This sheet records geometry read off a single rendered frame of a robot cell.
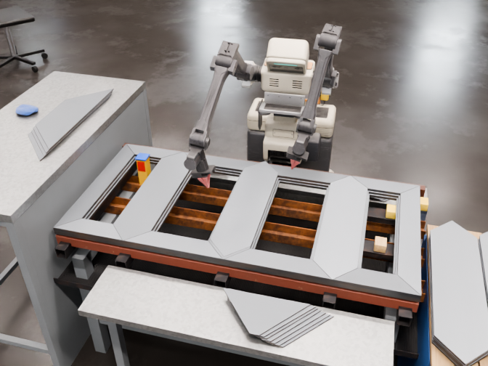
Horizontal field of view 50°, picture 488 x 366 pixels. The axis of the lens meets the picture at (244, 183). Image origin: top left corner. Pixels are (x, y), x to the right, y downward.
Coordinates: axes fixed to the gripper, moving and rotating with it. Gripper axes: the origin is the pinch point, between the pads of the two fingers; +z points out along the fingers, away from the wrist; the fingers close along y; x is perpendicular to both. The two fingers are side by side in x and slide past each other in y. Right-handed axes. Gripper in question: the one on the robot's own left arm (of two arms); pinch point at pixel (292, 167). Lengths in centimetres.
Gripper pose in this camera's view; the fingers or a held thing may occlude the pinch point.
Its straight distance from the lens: 256.7
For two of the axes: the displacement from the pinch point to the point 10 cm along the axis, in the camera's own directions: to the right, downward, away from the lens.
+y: 9.4, 3.3, -0.4
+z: -2.4, 7.6, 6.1
